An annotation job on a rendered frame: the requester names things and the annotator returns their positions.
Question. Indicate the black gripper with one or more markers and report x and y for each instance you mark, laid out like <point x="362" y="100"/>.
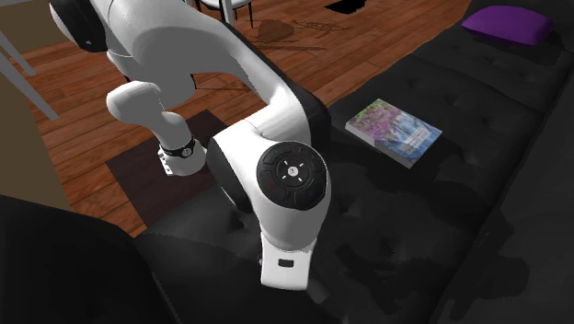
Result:
<point x="284" y="305"/>

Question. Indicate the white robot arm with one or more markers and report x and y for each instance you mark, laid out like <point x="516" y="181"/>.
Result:
<point x="282" y="215"/>

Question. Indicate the dark brown robot stand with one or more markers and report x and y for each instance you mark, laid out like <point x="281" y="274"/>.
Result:
<point x="148" y="179"/>

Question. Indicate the black tufted sofa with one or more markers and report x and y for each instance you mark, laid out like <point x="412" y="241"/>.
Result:
<point x="448" y="215"/>

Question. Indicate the book with purple flower cover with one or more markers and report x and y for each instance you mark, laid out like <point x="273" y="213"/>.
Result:
<point x="394" y="128"/>

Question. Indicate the white chair with dark legs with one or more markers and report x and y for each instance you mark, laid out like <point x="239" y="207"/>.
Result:
<point x="224" y="5"/>

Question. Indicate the grey metal furniture legs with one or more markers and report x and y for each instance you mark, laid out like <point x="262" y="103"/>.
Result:
<point x="27" y="92"/>

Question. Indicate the purple cushion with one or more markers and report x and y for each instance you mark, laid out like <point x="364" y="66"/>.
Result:
<point x="509" y="24"/>

